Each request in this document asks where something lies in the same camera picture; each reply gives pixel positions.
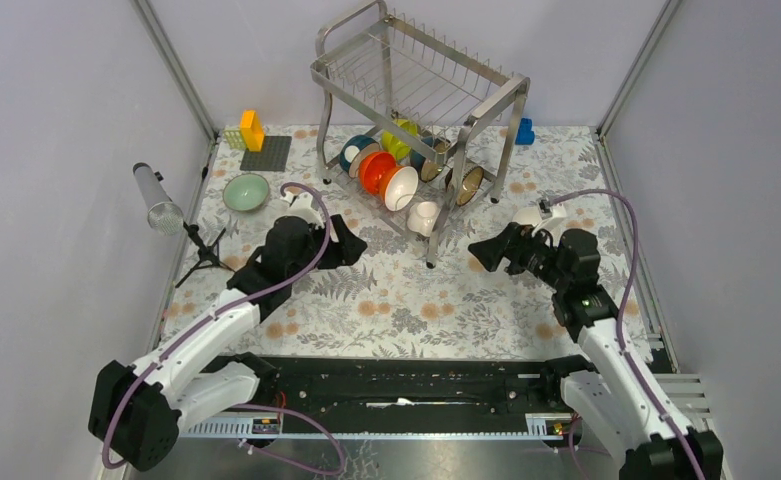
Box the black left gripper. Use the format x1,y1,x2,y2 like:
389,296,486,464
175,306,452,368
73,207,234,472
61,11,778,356
287,214,367,282

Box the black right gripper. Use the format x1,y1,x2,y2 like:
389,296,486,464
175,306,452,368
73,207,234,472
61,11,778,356
466,222,569,292

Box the large white bowl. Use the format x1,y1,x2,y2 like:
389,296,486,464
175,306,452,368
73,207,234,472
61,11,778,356
512,206,543,230

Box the brown rimmed tan bowl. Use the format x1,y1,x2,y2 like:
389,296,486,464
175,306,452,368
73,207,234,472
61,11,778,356
452,162,485,207

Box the blue tan-inside bowl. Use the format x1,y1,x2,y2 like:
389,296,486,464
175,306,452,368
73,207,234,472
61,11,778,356
409,136,450,183

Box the mint green floral bowl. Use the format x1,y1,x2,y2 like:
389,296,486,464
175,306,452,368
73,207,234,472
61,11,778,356
222,173,270,212

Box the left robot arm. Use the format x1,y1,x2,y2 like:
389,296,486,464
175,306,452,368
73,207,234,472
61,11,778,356
88,214,368,471

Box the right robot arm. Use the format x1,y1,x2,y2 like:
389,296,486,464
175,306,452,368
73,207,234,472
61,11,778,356
468,222,724,479

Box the steel two-tier dish rack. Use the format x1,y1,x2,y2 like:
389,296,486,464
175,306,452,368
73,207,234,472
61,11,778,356
310,1,530,268

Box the floral table mat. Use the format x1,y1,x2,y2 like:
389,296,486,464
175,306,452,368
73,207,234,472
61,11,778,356
158,124,656,364

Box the small white cup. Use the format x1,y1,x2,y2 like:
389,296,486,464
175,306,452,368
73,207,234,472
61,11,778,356
406,201,440,238

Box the white orange-rimmed bowl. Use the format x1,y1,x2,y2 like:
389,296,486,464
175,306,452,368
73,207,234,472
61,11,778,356
379,165,419,212

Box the orange bowl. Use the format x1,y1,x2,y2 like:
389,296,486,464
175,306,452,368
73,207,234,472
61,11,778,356
358,151,397,195

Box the dark blue bowl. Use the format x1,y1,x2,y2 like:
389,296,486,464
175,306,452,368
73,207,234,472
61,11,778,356
338,135,380,178

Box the yellow-green bowl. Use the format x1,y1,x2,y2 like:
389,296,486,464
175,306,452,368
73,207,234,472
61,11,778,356
381,118,419,162

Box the blue toy block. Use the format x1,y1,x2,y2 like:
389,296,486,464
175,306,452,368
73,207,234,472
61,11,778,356
515,117,536,146

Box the grey building baseplate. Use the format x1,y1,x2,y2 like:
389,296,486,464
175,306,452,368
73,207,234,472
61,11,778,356
240,135,292,172

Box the black microphone tripod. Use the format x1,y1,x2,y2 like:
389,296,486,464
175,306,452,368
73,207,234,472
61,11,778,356
175,222,234,289

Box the orange toy block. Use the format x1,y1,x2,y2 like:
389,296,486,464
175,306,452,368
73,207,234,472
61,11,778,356
238,110,265,152

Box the light green toy block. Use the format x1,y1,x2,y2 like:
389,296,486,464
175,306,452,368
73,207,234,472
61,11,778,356
222,128,247,150

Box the silver microphone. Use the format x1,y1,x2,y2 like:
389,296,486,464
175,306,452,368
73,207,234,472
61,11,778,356
132,162,184,236

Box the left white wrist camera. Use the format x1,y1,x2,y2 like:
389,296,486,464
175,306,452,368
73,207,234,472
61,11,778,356
282,191,325,227

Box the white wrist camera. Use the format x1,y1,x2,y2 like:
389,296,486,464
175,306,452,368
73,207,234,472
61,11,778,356
282,191,325,227
534,199,567,234

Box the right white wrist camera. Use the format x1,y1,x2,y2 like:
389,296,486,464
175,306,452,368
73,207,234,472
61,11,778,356
534,199,567,234

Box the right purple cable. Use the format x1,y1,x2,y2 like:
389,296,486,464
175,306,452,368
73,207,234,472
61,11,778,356
538,188,708,480

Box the purple cable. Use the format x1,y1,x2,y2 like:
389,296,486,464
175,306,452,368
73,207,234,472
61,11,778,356
101,182,348,478
538,188,708,480

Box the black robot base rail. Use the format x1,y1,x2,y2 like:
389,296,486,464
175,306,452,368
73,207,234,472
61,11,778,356
214,355,620,437

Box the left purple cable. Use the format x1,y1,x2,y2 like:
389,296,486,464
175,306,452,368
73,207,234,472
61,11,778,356
101,182,348,478

